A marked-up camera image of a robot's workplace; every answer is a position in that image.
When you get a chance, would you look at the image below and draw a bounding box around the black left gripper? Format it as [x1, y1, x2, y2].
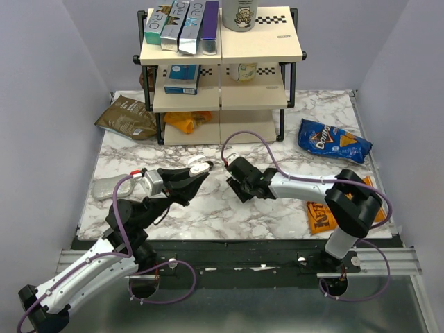
[139, 165, 210, 230]

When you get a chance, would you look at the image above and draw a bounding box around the white earbud charging case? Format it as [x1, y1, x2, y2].
[187, 155, 210, 176]

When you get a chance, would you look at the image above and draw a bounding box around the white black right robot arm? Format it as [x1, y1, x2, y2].
[224, 153, 382, 272]

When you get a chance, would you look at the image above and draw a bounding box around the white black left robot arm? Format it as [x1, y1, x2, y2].
[17, 162, 212, 332]

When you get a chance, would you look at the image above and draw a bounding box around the yellow orange snack packet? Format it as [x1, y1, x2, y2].
[164, 111, 212, 134]

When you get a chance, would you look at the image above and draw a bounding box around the silver glitter pouch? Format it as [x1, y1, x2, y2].
[91, 174, 136, 201]

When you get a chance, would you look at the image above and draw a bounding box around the brown foil pouch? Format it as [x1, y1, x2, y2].
[94, 96, 157, 141]

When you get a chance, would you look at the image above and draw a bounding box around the orange snack bag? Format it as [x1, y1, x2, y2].
[306, 176, 386, 235]

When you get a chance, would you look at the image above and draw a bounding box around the blue Doritos chip bag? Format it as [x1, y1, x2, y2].
[298, 119, 373, 164]

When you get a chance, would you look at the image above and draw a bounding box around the beige three-tier shelf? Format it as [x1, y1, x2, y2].
[133, 6, 307, 146]

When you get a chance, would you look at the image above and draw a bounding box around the blue white carton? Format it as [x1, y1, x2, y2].
[164, 65, 200, 95]

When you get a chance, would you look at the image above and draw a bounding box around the cream printed mug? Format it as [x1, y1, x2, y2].
[228, 63, 257, 83]

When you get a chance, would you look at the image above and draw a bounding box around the dark brown packet behind shelf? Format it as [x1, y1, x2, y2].
[139, 67, 155, 92]

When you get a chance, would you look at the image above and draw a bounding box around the silver blue RIO box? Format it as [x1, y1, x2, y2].
[178, 1, 206, 55]

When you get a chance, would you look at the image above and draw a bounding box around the purple box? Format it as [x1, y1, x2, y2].
[200, 1, 219, 55]

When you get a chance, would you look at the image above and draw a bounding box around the teal RIO box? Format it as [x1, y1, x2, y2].
[144, 1, 174, 45]

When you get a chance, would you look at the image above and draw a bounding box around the white cartoon mug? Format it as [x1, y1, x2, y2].
[222, 0, 259, 32]

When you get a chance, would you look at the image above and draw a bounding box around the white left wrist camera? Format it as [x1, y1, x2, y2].
[139, 170, 163, 198]

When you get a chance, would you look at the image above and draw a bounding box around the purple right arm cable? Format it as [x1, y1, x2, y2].
[220, 130, 393, 230]

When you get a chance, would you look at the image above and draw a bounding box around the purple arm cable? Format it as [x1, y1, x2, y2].
[16, 169, 146, 333]
[220, 130, 393, 230]

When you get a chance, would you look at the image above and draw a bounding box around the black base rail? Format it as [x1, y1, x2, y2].
[71, 238, 361, 289]

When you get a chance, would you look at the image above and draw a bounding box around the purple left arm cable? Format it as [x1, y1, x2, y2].
[16, 169, 146, 333]

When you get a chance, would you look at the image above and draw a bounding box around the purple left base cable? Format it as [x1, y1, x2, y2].
[128, 259, 198, 306]

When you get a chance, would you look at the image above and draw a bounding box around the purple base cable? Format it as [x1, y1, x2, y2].
[318, 239, 391, 302]
[128, 259, 198, 306]

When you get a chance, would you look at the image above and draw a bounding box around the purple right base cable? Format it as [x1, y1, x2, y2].
[318, 239, 391, 302]

